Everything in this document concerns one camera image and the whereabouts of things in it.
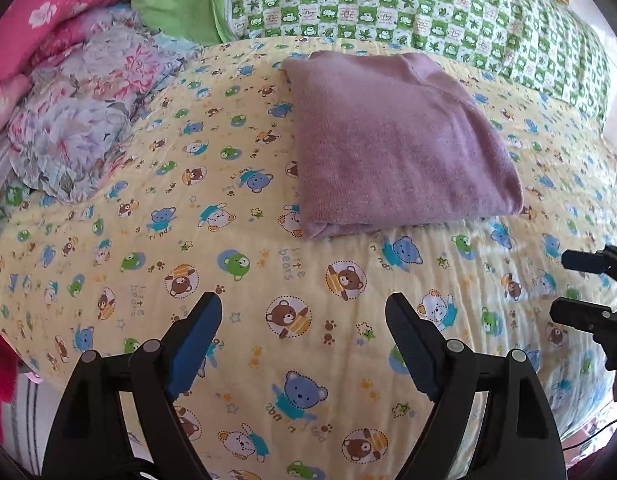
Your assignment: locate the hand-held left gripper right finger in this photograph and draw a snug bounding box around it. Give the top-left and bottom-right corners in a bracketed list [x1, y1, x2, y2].
[385, 292, 569, 480]

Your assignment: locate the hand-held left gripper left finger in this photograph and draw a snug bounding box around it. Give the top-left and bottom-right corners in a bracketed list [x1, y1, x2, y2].
[41, 291, 223, 480]

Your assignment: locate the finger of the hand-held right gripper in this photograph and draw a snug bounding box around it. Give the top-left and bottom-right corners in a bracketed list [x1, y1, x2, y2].
[561, 245, 617, 277]
[549, 297, 617, 372]

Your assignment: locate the purple towel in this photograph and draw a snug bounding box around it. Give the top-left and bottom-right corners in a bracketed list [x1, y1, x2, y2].
[281, 51, 525, 240]

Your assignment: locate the yellow bear-print blanket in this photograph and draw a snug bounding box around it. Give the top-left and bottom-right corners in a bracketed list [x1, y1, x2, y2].
[0, 35, 617, 480]

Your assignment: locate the pale floral quilt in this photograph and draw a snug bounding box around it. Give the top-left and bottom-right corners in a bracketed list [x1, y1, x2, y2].
[6, 2, 204, 204]

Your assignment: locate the green patterned pillow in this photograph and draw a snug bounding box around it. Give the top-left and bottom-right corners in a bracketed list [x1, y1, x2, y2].
[221, 0, 614, 121]

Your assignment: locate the plain green pillow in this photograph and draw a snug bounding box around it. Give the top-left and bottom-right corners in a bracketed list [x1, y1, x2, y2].
[131, 0, 236, 47]

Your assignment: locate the pink floral quilt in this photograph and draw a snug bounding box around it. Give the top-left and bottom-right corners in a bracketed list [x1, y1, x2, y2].
[0, 0, 146, 136]

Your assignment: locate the black cable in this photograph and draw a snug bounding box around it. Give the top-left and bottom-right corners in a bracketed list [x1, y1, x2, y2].
[562, 412, 617, 452]

